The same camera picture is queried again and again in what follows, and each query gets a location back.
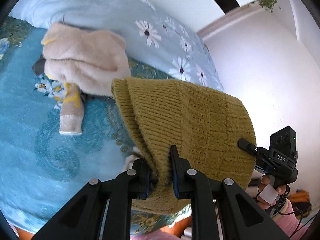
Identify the beige yellow striped sock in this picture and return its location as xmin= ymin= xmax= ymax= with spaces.
xmin=59 ymin=83 xmax=84 ymax=135

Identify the pink sleeve forearm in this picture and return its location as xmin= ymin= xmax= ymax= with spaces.
xmin=272 ymin=199 xmax=310 ymax=240

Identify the mustard yellow knitted sweater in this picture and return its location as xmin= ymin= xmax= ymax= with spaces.
xmin=111 ymin=77 xmax=255 ymax=215

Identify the beige fluffy folded garment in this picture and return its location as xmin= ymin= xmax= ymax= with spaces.
xmin=41 ymin=23 xmax=131 ymax=96

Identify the white brown fluffy garment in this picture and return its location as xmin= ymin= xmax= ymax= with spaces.
xmin=122 ymin=146 xmax=143 ymax=172

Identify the teal floral blanket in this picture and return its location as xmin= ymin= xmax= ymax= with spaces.
xmin=0 ymin=16 xmax=193 ymax=235

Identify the light blue daisy quilt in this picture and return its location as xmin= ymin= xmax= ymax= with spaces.
xmin=10 ymin=0 xmax=223 ymax=91

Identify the dark grey cloth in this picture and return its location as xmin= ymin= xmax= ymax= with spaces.
xmin=32 ymin=59 xmax=46 ymax=76

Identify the right hand with tape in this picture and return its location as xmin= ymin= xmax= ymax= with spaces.
xmin=257 ymin=175 xmax=287 ymax=210

